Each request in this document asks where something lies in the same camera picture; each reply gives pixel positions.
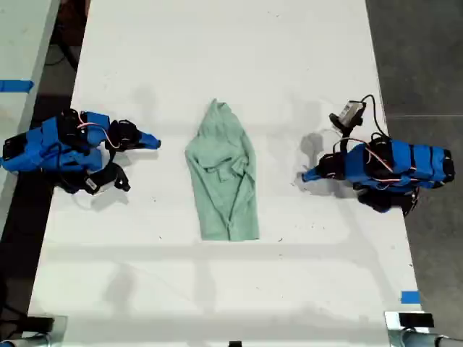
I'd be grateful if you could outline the pale green t-shirt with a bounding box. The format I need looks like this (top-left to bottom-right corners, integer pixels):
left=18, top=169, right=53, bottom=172
left=184, top=98, right=261, bottom=242

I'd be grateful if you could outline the long blue tape strip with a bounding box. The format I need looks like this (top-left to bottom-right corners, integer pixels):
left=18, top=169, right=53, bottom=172
left=0, top=80, right=35, bottom=93

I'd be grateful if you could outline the white side table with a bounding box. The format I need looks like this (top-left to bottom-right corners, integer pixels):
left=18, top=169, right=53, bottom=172
left=0, top=0, right=61, bottom=232

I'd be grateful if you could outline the short blue tape piece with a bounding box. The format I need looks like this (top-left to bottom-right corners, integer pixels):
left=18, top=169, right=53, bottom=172
left=400, top=290, right=422, bottom=305

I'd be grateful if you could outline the small black box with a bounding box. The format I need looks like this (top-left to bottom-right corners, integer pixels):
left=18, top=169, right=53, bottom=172
left=398, top=312, right=435, bottom=328
left=24, top=316, right=56, bottom=332

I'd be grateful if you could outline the metal table clamp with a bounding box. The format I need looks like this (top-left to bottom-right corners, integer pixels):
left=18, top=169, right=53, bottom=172
left=383, top=309, right=463, bottom=347
left=0, top=314, right=69, bottom=347

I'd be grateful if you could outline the black camera stalk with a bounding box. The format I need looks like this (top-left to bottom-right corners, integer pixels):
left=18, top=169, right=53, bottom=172
left=338, top=124, right=354, bottom=153
left=103, top=146, right=123, bottom=171

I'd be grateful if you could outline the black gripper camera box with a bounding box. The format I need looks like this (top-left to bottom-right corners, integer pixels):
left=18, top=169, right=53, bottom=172
left=328, top=100, right=367, bottom=137
left=83, top=162, right=132, bottom=197

